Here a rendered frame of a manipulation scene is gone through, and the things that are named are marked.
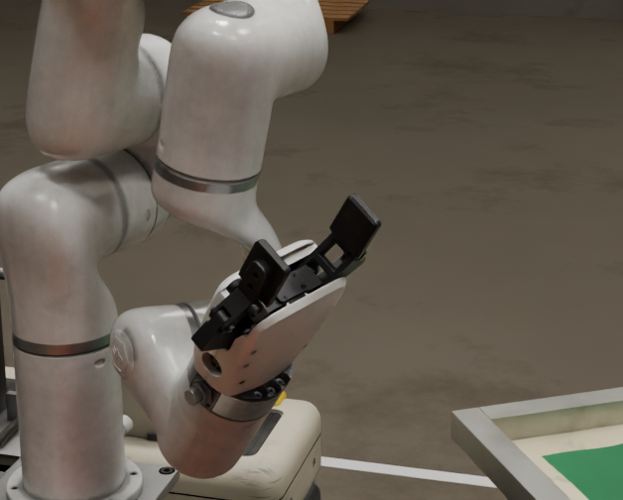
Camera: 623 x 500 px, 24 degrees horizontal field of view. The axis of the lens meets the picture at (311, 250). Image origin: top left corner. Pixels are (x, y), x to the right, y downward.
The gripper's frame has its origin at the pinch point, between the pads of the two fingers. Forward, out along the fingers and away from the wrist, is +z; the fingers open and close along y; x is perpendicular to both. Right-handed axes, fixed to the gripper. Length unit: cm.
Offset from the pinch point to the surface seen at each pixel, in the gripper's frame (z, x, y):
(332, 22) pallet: -537, -355, 625
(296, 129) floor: -421, -229, 417
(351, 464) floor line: -235, -33, 167
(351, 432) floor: -245, -43, 182
